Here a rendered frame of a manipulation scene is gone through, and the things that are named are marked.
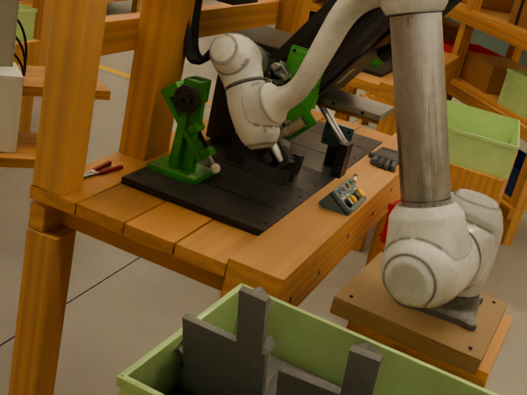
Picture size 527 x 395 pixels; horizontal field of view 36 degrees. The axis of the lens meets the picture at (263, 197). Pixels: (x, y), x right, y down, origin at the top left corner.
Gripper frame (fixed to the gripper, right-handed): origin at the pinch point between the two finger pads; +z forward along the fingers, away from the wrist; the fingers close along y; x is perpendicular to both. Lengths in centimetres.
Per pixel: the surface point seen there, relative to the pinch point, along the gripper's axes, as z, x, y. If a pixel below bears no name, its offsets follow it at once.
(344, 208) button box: -3.9, -1.5, -43.6
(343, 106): 16.5, -9.8, -14.7
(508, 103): 290, -52, -7
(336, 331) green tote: -72, -6, -69
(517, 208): 273, -30, -66
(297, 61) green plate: 4.4, -5.6, 1.2
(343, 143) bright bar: 20.5, -3.9, -23.8
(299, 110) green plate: 4.4, 0.2, -11.6
